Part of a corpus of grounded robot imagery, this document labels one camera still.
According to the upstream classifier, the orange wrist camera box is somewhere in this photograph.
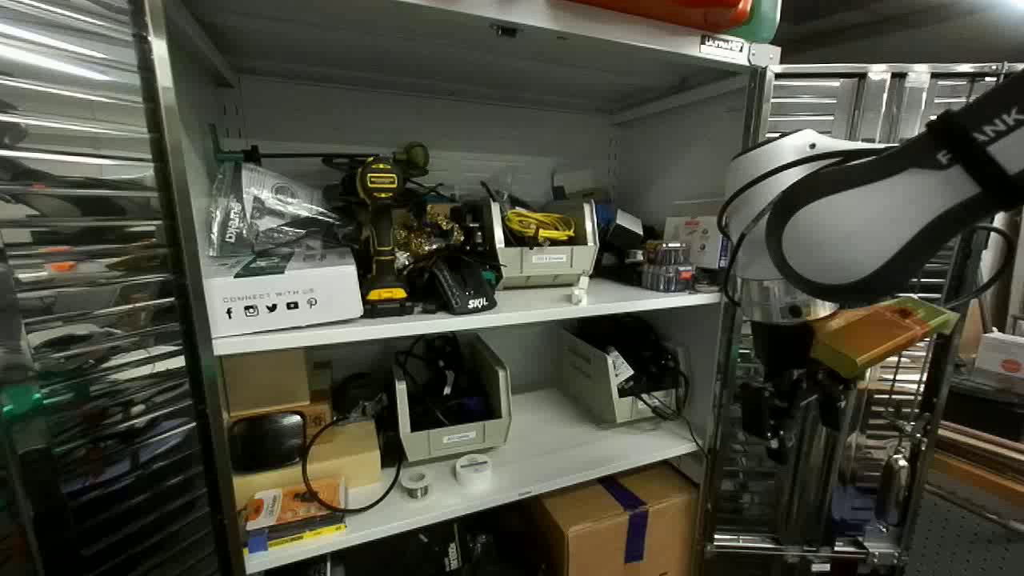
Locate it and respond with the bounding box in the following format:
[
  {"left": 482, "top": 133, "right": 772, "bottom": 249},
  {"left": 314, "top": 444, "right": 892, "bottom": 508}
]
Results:
[{"left": 810, "top": 299, "right": 958, "bottom": 378}]

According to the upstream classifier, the yellow cable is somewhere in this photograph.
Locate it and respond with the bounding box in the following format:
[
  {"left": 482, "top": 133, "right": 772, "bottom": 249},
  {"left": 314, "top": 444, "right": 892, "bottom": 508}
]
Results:
[{"left": 504, "top": 205, "right": 580, "bottom": 249}]

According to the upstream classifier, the black pouch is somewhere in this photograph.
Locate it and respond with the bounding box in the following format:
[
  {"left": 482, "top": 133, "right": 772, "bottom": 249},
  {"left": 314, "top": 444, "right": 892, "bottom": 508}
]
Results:
[{"left": 230, "top": 414, "right": 307, "bottom": 475}]

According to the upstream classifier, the white bin with black cables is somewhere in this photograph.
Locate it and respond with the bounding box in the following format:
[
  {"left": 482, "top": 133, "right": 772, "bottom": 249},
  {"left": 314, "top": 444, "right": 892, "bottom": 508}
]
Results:
[{"left": 395, "top": 333, "right": 514, "bottom": 464}]

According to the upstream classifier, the pack of batteries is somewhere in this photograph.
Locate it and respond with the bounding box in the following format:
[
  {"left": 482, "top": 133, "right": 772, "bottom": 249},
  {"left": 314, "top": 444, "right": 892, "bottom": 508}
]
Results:
[{"left": 645, "top": 239, "right": 695, "bottom": 291}]

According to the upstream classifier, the white metal shelving unit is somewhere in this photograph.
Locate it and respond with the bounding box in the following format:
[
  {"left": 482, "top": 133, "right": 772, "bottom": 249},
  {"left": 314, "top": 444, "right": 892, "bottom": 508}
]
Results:
[{"left": 139, "top": 0, "right": 783, "bottom": 576}]

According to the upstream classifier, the brown cardboard box lower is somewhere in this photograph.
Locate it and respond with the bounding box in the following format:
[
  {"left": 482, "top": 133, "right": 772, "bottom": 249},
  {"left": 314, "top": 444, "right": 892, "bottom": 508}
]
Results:
[{"left": 228, "top": 404, "right": 380, "bottom": 507}]

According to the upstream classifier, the black battery charger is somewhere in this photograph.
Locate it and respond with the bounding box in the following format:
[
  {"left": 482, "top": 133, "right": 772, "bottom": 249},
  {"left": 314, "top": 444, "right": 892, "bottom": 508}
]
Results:
[{"left": 425, "top": 254, "right": 500, "bottom": 314}]

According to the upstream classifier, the brown cardboard box upper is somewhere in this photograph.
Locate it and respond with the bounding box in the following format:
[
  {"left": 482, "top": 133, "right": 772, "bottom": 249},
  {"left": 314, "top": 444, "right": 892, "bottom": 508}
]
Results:
[{"left": 220, "top": 351, "right": 311, "bottom": 414}]

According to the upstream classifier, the orange book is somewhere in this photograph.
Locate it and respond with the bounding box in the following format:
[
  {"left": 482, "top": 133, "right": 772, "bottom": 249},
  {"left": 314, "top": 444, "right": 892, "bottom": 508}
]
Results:
[{"left": 244, "top": 480, "right": 347, "bottom": 555}]

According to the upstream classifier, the white bin right lower shelf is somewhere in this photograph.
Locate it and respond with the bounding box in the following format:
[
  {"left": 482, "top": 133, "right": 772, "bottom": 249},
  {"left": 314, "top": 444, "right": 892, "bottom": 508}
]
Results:
[{"left": 559, "top": 318, "right": 689, "bottom": 427}]

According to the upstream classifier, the white tape roll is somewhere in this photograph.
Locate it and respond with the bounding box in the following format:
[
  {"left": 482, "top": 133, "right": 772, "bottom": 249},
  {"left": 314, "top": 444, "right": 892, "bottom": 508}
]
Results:
[{"left": 454, "top": 456, "right": 494, "bottom": 486}]

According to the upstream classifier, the orange container top shelf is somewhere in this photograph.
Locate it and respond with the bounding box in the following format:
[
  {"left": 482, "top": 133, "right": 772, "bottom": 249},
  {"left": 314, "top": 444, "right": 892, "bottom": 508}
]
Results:
[{"left": 577, "top": 0, "right": 757, "bottom": 31}]

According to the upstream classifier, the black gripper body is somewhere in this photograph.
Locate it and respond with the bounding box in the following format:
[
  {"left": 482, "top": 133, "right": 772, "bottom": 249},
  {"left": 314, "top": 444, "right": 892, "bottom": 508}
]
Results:
[{"left": 740, "top": 325, "right": 813, "bottom": 464}]

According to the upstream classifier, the grey tape roll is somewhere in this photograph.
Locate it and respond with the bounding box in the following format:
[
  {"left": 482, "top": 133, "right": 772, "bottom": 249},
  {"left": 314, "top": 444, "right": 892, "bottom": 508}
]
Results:
[{"left": 401, "top": 472, "right": 430, "bottom": 500}]

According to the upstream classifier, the white red small box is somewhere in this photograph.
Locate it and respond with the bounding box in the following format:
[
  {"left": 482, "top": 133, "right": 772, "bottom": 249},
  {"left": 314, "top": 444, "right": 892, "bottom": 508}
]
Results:
[{"left": 665, "top": 216, "right": 725, "bottom": 269}]

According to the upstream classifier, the black cable loop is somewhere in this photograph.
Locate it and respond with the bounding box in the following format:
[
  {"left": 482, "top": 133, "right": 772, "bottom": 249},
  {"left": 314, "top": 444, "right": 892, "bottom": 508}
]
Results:
[{"left": 298, "top": 406, "right": 406, "bottom": 518}]

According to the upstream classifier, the brown cardboard box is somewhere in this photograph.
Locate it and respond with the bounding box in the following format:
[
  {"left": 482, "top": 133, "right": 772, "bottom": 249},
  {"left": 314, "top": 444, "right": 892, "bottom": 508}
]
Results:
[
  {"left": 220, "top": 351, "right": 311, "bottom": 414},
  {"left": 228, "top": 404, "right": 380, "bottom": 507}
]

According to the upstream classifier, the green container top shelf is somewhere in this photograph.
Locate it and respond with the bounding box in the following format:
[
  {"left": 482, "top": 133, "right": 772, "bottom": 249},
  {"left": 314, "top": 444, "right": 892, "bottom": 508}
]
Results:
[{"left": 735, "top": 0, "right": 783, "bottom": 41}]

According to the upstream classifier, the white bin with yellow cable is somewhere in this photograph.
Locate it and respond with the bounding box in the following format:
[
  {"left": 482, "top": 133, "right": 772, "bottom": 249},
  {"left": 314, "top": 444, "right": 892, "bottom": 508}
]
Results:
[{"left": 488, "top": 202, "right": 598, "bottom": 288}]

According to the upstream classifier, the cardboard box with blue tape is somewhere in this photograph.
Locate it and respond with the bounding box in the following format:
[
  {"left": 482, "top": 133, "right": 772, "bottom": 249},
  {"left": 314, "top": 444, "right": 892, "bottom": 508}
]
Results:
[{"left": 531, "top": 464, "right": 700, "bottom": 576}]

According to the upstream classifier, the clear plastic bag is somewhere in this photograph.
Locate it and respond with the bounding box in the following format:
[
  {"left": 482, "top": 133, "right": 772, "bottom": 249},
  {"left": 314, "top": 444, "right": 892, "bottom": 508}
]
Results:
[{"left": 209, "top": 164, "right": 340, "bottom": 261}]

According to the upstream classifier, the metal wire rack cart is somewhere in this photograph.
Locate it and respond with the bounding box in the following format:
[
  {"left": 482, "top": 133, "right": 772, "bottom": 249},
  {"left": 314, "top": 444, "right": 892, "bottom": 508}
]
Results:
[{"left": 700, "top": 71, "right": 1024, "bottom": 576}]

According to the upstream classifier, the yellow black power drill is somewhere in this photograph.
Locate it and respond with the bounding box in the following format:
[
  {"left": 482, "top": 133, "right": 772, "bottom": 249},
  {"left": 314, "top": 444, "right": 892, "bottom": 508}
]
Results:
[{"left": 327, "top": 142, "right": 430, "bottom": 318}]

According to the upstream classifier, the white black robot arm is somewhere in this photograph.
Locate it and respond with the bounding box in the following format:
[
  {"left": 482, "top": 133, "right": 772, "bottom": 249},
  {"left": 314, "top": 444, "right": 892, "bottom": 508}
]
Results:
[{"left": 716, "top": 75, "right": 1024, "bottom": 460}]

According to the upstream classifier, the white cardboard box with icons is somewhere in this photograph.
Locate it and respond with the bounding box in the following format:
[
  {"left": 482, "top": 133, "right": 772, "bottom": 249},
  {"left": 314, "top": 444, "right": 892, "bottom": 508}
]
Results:
[{"left": 206, "top": 249, "right": 364, "bottom": 338}]

